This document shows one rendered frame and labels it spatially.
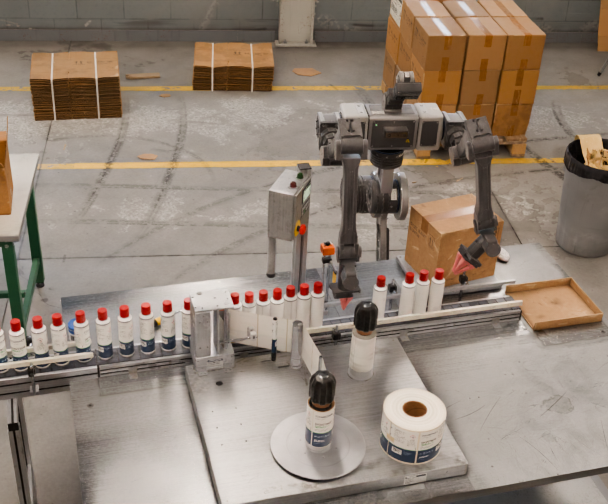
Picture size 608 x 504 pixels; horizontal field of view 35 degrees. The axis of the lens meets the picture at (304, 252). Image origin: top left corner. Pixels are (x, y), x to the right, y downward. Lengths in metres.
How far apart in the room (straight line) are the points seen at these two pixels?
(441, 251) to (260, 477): 1.30
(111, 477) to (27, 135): 4.30
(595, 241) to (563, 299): 1.90
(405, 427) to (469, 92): 4.05
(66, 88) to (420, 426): 4.76
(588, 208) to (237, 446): 3.25
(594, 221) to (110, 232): 2.88
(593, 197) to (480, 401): 2.53
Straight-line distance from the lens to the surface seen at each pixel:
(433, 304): 3.70
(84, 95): 7.21
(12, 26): 8.81
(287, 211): 3.29
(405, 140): 3.80
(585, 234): 5.90
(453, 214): 3.94
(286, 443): 3.12
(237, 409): 3.25
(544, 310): 3.97
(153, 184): 6.35
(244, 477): 3.03
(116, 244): 5.74
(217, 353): 3.37
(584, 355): 3.79
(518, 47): 6.74
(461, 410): 3.42
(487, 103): 6.83
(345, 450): 3.12
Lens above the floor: 3.07
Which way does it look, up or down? 33 degrees down
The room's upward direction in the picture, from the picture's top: 3 degrees clockwise
